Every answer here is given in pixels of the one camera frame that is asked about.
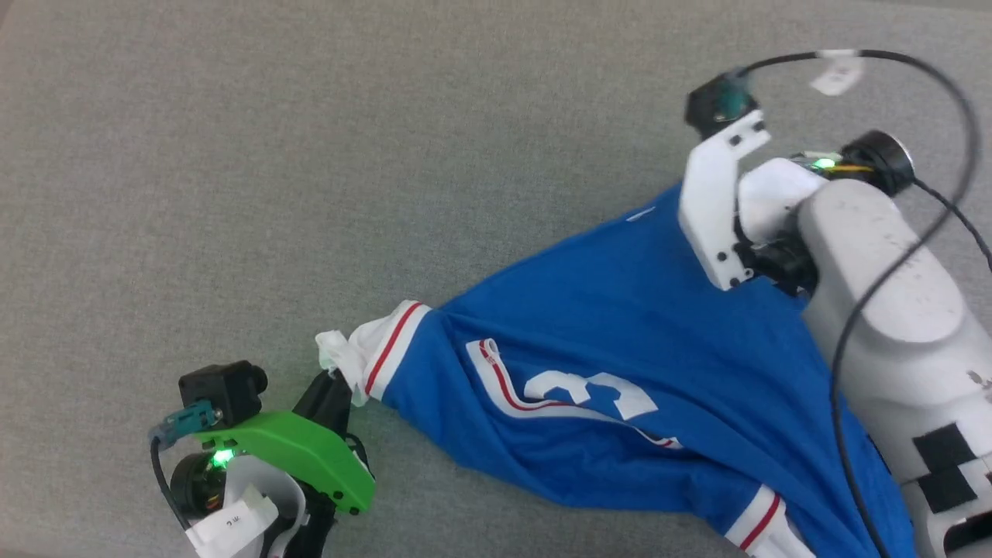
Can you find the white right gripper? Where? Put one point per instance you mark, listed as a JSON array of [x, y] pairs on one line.
[[709, 209]]

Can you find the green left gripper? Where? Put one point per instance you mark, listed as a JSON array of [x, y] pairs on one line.
[[302, 449]]

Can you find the blue jersey with white sleeves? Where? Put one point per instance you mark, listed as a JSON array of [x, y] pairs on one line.
[[620, 325]]

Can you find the grey fabric sofa seat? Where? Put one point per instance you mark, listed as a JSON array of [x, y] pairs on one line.
[[232, 194]]

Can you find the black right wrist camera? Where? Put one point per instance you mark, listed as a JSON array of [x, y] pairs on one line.
[[709, 108]]

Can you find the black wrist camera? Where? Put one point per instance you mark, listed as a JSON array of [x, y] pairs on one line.
[[709, 108], [225, 387]]

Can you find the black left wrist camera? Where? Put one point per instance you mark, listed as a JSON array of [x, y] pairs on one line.
[[225, 387]]

